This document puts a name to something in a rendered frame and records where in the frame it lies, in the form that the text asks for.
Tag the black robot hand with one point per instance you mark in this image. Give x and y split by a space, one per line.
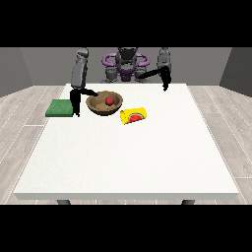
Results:
164 76
76 98

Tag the green square pad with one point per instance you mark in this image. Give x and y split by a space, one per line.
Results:
59 108

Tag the brown wooden bowl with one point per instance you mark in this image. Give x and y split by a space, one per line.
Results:
104 103

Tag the small red ball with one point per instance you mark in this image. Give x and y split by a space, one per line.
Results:
109 100

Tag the yellow cup with melon print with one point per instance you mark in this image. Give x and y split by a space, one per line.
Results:
133 115

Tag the grey robot trunk purple rings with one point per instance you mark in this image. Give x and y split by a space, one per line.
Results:
125 67

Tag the dark table leg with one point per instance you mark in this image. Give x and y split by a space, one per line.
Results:
64 202
188 202

